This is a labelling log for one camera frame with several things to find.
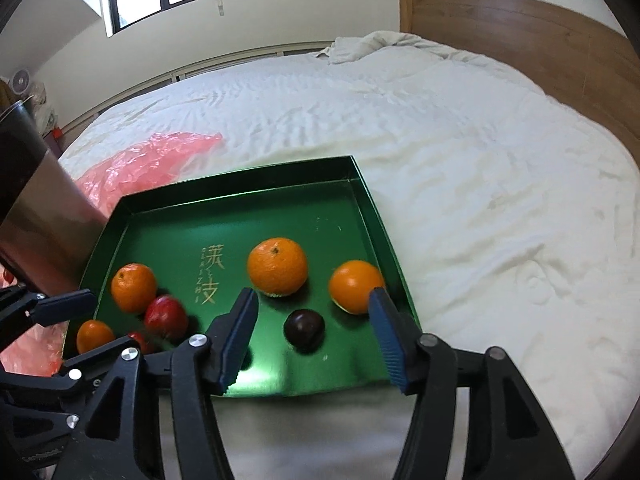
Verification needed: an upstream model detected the small red apple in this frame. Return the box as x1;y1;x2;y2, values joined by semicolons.
127;331;157;356
144;295;190;340

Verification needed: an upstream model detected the dark steel cylindrical bin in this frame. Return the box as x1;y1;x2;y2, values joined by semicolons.
0;100;111;296

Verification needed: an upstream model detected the large orange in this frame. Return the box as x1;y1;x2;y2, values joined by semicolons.
247;237;309;297

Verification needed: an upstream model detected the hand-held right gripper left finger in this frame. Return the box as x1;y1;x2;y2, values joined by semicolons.
52;287;260;480

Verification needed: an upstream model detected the crumpled white blanket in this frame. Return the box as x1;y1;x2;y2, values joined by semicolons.
327;31;481;66

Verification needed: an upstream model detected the wooden headboard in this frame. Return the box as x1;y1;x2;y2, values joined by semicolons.
399;0;640;171

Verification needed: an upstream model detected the pink plastic sheet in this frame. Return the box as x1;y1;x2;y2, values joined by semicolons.
0;131;224;376

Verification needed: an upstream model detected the green tray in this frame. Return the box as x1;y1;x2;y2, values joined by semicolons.
62;155;421;398

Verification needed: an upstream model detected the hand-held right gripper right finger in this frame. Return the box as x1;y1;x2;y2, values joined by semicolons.
368;287;576;480

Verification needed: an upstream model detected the dark plum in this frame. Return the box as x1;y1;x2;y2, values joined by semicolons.
283;309;326;352

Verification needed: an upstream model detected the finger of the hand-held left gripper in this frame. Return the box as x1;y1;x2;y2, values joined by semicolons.
0;285;98;356
0;337;136;401

